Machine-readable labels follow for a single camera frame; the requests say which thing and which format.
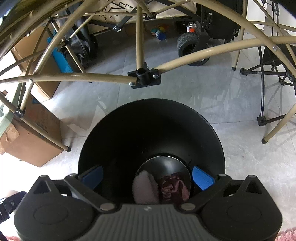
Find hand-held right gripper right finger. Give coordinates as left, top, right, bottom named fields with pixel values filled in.
left=179, top=166, right=266, bottom=212

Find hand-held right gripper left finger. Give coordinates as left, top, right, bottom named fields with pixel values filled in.
left=30, top=165, right=116, bottom=213

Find purple satin scrunchie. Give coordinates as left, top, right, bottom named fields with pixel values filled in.
left=158, top=175, right=190, bottom=202

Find lavender plush scrunchie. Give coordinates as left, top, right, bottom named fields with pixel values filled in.
left=132, top=170, right=160, bottom=205

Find black round trash bin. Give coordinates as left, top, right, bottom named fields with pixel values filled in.
left=78, top=98, right=227, bottom=205

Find cardboard box with liner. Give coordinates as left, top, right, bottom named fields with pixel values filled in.
left=0, top=93, right=64, bottom=167

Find large open cardboard box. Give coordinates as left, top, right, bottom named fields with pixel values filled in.
left=10, top=23, right=93, bottom=100

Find olive folding slatted table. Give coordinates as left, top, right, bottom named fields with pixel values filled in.
left=0, top=0, right=296, bottom=152

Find blue flat box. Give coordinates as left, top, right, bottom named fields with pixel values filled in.
left=46, top=36, right=79, bottom=75

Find black fabric bag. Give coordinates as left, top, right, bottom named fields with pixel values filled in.
left=69, top=23, right=97, bottom=67

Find black wagon wheel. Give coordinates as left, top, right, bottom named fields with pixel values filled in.
left=177, top=32, right=210, bottom=66

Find black folding camping chair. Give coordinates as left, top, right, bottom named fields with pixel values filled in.
left=240, top=0, right=296, bottom=127

